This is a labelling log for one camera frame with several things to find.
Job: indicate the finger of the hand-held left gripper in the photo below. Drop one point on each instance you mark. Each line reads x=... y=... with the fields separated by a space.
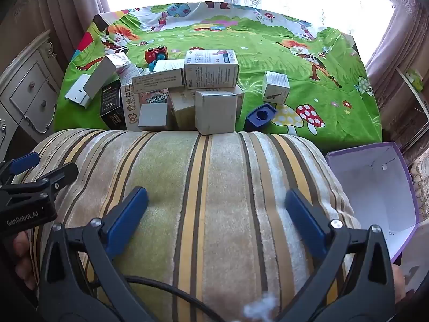
x=60 y=174
x=23 y=164

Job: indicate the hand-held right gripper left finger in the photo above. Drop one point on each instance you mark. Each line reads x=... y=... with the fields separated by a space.
x=129 y=208

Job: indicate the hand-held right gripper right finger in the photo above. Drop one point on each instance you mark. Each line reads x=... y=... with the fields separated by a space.
x=305 y=214

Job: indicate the purple cardboard box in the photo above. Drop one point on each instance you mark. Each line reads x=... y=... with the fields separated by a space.
x=368 y=191

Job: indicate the grey box with large lettering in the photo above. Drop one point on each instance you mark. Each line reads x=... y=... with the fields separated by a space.
x=131 y=107

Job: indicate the blue plastic block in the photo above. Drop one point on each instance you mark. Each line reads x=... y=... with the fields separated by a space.
x=261 y=117

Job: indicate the beige box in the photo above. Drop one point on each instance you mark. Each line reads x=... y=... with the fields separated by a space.
x=182 y=107

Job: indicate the red toy car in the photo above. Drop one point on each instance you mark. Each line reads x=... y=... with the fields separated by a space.
x=157 y=53

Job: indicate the person's left hand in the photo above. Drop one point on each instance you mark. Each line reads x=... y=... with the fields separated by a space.
x=25 y=258

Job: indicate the white carved dresser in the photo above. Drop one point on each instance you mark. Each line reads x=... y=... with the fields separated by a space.
x=30 y=94

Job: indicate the striped beige blanket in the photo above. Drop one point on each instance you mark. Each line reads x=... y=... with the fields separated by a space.
x=207 y=208

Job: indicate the black box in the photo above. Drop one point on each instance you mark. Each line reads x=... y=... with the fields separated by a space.
x=110 y=104

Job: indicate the small grey box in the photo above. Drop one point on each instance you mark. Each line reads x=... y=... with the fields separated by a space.
x=152 y=117

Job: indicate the white fluff tuft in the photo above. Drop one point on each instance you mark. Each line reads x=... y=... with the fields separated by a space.
x=264 y=308

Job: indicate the long white open box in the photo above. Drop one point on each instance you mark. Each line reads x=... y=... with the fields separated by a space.
x=104 y=73

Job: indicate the pink cartoon box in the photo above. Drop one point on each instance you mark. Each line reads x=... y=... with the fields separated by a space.
x=154 y=96

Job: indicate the white box with red print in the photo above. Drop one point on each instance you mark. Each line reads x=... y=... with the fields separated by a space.
x=129 y=73

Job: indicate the white cube box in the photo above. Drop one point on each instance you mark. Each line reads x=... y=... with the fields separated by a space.
x=214 y=114

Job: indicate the large white box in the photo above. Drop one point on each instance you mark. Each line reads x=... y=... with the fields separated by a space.
x=157 y=79

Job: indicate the white box with small text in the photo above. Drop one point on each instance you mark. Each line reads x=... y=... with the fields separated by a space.
x=239 y=100

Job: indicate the teal plastic piece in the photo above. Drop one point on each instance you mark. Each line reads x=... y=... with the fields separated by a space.
x=151 y=67

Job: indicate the flat white box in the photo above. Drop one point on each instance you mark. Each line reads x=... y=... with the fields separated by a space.
x=169 y=65

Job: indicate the white box with blue label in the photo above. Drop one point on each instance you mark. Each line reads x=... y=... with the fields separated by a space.
x=211 y=73

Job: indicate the dark pink curtain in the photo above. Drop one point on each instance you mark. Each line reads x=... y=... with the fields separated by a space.
x=67 y=6

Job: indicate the green cartoon printed blanket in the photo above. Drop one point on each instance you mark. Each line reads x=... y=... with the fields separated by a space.
x=268 y=50

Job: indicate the green and white toy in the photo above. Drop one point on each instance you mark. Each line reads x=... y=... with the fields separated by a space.
x=415 y=79

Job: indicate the brown patterned curtain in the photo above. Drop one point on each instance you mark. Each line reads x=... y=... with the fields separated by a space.
x=398 y=40

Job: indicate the white wall shelf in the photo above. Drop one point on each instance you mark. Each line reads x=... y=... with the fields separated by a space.
x=415 y=107

